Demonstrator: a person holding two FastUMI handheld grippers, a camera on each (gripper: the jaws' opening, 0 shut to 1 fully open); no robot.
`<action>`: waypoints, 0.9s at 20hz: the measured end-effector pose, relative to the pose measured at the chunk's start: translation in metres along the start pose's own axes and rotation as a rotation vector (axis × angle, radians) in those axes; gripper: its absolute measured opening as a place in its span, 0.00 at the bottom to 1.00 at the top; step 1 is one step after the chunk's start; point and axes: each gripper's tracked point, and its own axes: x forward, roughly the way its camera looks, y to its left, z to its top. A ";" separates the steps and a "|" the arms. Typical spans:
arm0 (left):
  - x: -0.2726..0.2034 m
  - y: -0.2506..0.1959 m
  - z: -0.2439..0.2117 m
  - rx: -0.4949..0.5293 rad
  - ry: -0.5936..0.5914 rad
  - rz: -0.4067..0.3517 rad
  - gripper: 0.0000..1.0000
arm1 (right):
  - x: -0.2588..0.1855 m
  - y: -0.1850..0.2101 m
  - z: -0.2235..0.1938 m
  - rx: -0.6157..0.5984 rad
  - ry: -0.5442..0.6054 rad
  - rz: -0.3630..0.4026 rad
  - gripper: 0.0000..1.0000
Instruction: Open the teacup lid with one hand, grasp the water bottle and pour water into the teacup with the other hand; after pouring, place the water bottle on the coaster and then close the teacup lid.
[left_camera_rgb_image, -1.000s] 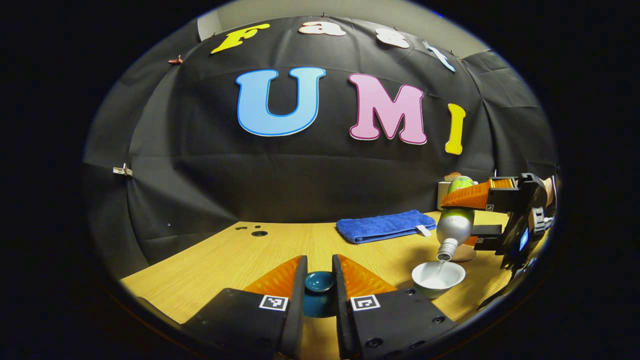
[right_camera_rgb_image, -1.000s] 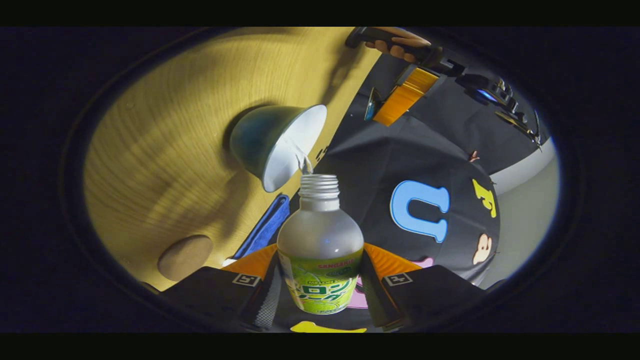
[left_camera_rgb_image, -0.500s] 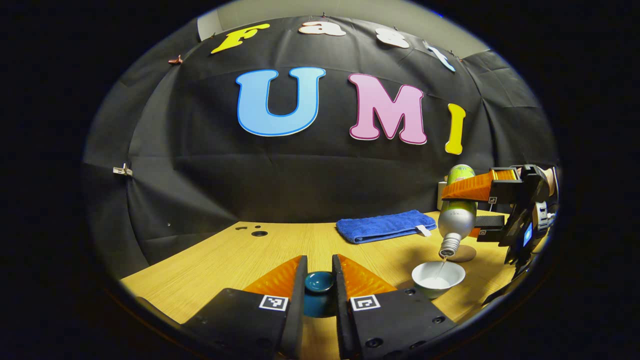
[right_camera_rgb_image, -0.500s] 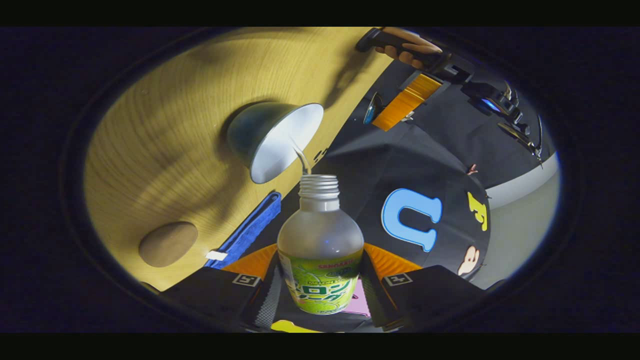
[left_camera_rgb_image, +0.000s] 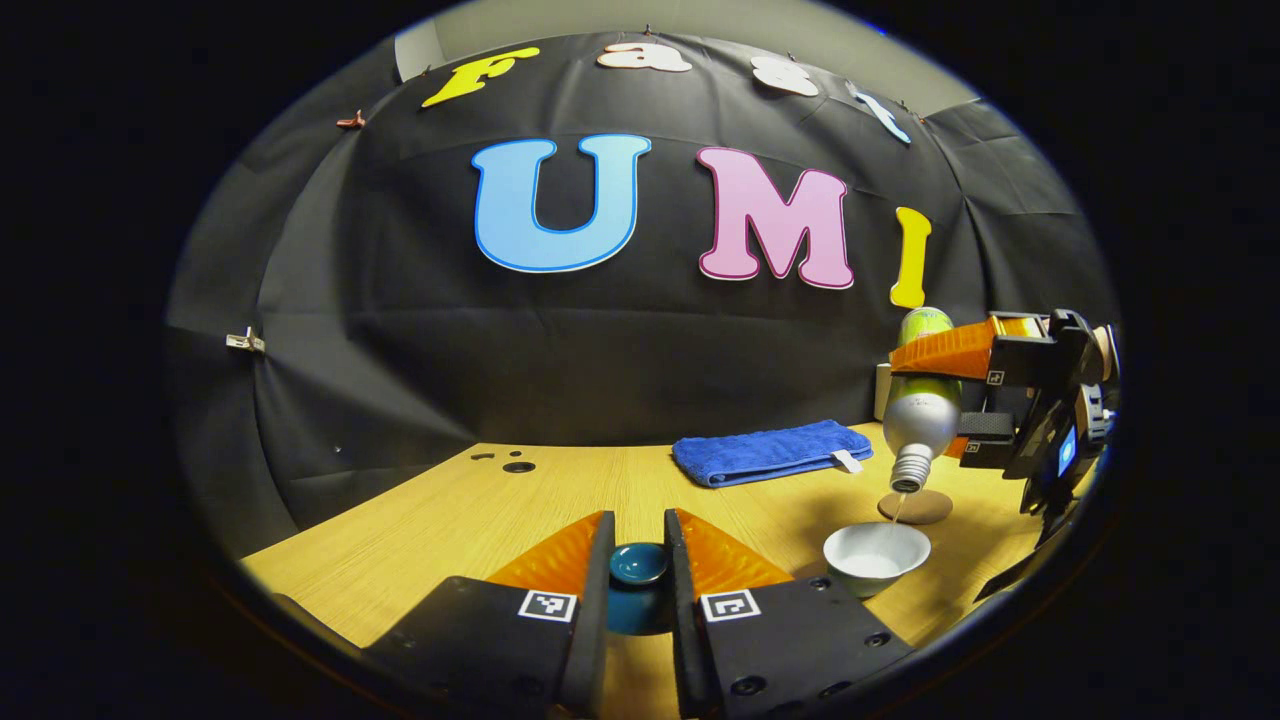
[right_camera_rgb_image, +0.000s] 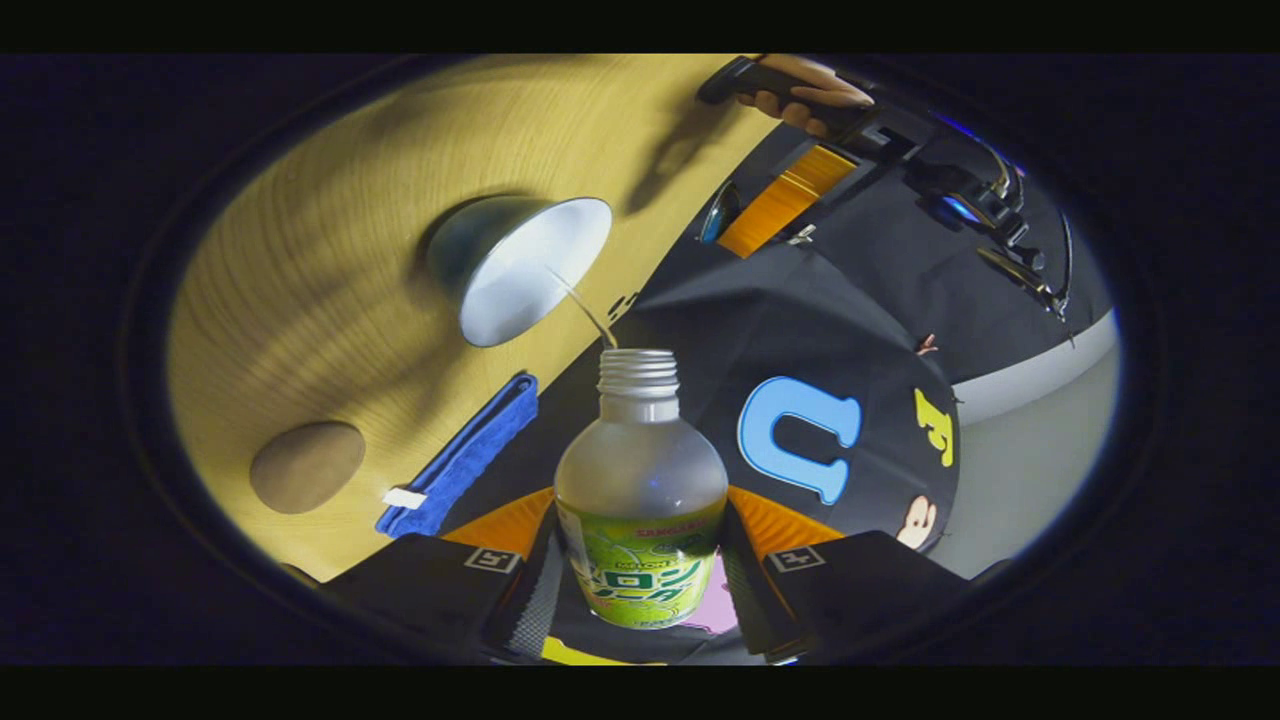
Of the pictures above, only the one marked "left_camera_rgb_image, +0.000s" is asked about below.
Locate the black backdrop cloth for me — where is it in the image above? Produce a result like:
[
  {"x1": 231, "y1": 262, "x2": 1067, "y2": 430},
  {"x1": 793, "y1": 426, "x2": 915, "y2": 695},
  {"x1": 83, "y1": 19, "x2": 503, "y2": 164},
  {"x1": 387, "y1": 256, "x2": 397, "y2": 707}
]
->
[{"x1": 165, "y1": 30, "x2": 1121, "y2": 556}]

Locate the folded blue towel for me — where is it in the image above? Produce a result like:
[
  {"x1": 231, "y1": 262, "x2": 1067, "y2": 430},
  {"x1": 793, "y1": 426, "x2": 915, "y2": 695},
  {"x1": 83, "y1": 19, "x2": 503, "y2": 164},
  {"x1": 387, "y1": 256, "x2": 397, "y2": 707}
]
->
[{"x1": 671, "y1": 419, "x2": 874, "y2": 489}]

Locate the silver green water bottle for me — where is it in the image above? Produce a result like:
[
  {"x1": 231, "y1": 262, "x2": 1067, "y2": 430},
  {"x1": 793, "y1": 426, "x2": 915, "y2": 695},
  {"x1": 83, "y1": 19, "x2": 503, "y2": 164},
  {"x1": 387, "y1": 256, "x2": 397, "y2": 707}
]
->
[{"x1": 883, "y1": 306, "x2": 963, "y2": 494}]

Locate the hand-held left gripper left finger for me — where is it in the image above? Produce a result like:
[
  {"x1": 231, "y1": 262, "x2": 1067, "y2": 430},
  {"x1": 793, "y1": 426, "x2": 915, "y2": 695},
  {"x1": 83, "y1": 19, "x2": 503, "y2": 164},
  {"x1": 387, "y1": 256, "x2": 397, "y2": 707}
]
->
[{"x1": 362, "y1": 510, "x2": 617, "y2": 717}]

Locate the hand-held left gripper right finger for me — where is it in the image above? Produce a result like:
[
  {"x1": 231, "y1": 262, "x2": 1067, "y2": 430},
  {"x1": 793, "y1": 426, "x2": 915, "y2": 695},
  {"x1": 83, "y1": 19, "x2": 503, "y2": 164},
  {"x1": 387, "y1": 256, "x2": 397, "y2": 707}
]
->
[{"x1": 664, "y1": 508, "x2": 916, "y2": 719}]

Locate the white teacup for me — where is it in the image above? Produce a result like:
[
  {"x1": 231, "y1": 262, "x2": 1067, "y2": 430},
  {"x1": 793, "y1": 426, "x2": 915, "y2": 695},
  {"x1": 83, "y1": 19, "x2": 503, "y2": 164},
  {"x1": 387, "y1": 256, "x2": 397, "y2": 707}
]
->
[{"x1": 823, "y1": 521, "x2": 932, "y2": 600}]

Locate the round brown coaster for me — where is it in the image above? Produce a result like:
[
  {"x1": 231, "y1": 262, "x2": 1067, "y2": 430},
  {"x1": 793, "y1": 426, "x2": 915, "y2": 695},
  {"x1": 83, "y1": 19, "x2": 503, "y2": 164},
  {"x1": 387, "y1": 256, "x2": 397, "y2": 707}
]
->
[{"x1": 877, "y1": 488, "x2": 954, "y2": 526}]

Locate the teal teacup lid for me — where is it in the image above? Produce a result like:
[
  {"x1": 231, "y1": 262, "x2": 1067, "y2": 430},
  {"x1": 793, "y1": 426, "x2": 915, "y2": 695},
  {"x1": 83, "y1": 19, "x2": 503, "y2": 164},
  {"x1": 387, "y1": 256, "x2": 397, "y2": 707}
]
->
[{"x1": 605, "y1": 541, "x2": 673, "y2": 637}]

